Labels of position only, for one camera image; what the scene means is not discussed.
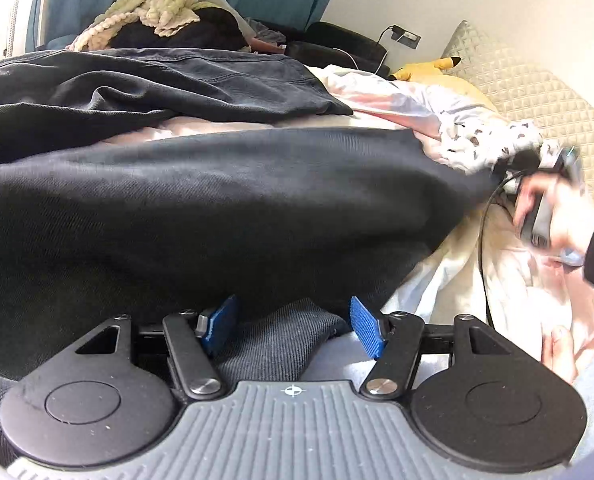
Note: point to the cream fleece blanket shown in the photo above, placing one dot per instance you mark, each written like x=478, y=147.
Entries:
x=147, y=5

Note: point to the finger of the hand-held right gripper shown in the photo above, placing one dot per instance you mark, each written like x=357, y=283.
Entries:
x=519, y=160

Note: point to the black cotton garment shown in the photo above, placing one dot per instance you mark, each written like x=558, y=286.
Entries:
x=227, y=210

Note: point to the person's left hand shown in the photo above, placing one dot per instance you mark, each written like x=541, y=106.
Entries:
x=561, y=352

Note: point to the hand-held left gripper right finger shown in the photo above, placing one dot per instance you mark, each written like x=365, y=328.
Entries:
x=367, y=327

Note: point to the yellow plush toy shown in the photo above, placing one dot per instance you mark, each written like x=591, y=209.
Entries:
x=422, y=72

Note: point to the beige quilted pillow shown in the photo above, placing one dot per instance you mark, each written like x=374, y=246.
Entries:
x=552, y=100

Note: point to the grey crumpled cloth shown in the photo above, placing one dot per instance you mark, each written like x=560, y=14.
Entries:
x=267, y=35

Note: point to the faded black jeans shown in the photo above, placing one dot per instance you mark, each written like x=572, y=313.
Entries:
x=152, y=85

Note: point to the black clothing heap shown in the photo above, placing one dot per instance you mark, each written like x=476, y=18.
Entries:
x=197, y=32

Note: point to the wall power outlet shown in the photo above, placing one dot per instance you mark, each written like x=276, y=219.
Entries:
x=407, y=37

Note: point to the white spotted fleece blanket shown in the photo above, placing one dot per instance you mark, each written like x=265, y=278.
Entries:
x=482, y=140

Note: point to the white pillow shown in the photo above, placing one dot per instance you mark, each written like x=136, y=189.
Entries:
x=222, y=2

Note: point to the person's right hand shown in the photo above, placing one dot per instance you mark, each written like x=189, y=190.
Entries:
x=572, y=225

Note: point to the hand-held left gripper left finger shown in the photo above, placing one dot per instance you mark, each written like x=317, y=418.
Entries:
x=219, y=325

